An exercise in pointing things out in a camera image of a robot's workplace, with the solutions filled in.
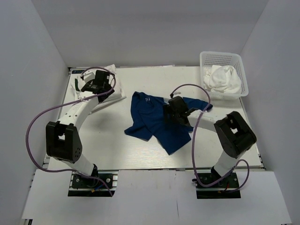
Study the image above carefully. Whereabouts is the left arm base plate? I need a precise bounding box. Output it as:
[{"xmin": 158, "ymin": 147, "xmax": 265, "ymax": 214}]
[{"xmin": 68, "ymin": 171, "xmax": 118, "ymax": 197}]

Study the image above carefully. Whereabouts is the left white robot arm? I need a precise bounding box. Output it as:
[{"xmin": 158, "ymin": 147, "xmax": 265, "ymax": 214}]
[{"xmin": 45, "ymin": 67, "xmax": 115, "ymax": 187}]

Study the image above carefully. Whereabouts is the blue t shirt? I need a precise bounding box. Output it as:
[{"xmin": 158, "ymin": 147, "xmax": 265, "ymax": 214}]
[{"xmin": 123, "ymin": 90, "xmax": 214, "ymax": 156}]

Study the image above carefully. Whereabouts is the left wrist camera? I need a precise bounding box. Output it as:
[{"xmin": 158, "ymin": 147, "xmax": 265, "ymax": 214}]
[{"xmin": 81, "ymin": 83, "xmax": 102, "ymax": 94}]

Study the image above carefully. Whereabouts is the white t shirt stack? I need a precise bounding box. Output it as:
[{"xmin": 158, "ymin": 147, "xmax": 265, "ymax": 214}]
[{"xmin": 69, "ymin": 64, "xmax": 126, "ymax": 112}]

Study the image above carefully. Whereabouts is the white plastic basket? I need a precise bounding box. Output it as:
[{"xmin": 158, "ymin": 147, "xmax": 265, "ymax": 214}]
[{"xmin": 199, "ymin": 51, "xmax": 249, "ymax": 100}]

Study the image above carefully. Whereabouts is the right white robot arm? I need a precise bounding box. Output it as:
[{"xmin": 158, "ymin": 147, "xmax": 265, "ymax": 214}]
[{"xmin": 163, "ymin": 96, "xmax": 257, "ymax": 187}]

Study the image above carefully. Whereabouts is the crumpled white t shirt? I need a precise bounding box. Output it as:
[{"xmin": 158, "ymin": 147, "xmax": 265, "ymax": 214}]
[{"xmin": 203, "ymin": 65, "xmax": 241, "ymax": 94}]

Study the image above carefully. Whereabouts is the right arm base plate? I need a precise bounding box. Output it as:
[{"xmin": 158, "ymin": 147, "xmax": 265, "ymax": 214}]
[{"xmin": 192, "ymin": 172, "xmax": 241, "ymax": 199}]

